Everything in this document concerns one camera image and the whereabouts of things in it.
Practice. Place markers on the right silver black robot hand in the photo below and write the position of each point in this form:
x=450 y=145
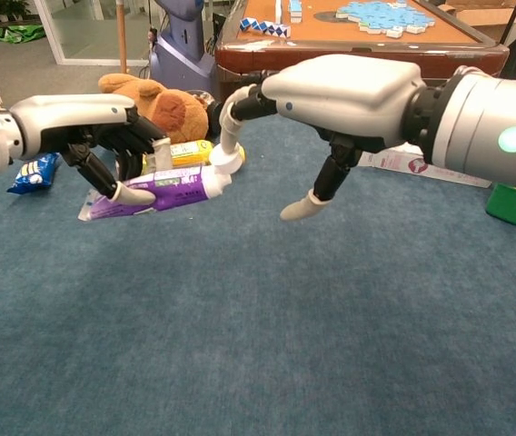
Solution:
x=353 y=100

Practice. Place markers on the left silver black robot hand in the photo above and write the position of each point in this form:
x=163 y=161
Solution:
x=72 y=113

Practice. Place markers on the purple white toothpaste tube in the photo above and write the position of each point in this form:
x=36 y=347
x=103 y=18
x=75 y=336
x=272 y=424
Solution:
x=181 y=191

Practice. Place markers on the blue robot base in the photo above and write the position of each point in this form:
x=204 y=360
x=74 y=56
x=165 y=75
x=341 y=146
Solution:
x=181 y=54

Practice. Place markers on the white pink carton box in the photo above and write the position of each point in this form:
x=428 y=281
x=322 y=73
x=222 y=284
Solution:
x=399 y=165

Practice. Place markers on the blue felt table cover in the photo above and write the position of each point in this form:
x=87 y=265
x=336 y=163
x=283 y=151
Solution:
x=285 y=318

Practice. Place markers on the blue cookie packet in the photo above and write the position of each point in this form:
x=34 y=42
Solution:
x=31 y=177

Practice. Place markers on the brown mahjong table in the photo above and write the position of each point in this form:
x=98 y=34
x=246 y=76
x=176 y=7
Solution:
x=330 y=27

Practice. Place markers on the blue mahjong tile pile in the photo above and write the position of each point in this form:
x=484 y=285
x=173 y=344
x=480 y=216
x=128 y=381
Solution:
x=385 y=16

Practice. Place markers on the wooden pole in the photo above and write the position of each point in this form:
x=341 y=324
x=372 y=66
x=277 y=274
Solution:
x=122 y=36

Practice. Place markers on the green bag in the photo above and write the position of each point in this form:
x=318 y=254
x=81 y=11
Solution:
x=19 y=32

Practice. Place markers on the small mahjong tile stack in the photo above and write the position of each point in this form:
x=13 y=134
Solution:
x=295 y=11

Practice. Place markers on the brown plush toy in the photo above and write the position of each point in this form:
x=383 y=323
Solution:
x=181 y=113

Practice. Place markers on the blue white snake puzzle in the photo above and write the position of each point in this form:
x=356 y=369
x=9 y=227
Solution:
x=264 y=27

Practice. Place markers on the tea bottle yellow label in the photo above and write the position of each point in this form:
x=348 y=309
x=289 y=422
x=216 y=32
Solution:
x=190 y=152

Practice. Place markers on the cardboard box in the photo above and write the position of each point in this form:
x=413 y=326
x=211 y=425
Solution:
x=480 y=16

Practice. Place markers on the white glass door frame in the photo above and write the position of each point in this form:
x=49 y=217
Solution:
x=58 y=41

